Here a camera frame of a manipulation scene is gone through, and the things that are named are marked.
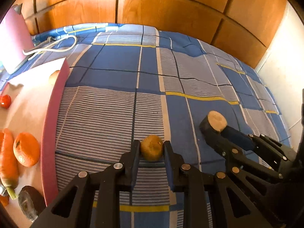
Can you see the wooden headboard panel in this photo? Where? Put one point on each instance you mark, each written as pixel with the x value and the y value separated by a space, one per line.
pixel 242 28

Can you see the dark eggplant piece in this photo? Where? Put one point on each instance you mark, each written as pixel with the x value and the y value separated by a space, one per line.
pixel 31 202

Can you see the large orange tangerine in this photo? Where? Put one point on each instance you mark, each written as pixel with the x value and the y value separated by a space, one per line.
pixel 26 149

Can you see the small yellow-brown kiwi fruit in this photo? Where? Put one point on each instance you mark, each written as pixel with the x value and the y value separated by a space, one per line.
pixel 151 148

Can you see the orange carrot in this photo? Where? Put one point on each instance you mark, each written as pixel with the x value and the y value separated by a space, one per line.
pixel 9 168

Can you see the pink white storage box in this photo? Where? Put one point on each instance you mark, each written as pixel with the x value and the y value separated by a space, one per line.
pixel 30 92

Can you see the pink electric kettle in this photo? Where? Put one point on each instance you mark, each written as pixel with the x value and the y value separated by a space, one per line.
pixel 15 38

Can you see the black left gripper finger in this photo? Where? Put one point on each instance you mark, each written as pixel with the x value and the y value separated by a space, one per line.
pixel 209 200
pixel 73 205

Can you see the blue plaid bedsheet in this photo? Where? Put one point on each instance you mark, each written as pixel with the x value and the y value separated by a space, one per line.
pixel 129 81

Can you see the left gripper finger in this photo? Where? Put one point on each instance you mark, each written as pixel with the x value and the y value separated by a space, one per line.
pixel 238 138
pixel 219 144

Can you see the orange fruit in box corner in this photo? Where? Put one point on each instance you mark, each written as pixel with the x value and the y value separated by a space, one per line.
pixel 4 200

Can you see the small beige potato in box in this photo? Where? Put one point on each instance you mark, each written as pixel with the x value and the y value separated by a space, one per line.
pixel 53 77

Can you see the red tomato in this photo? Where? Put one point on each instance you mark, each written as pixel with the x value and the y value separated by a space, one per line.
pixel 5 101

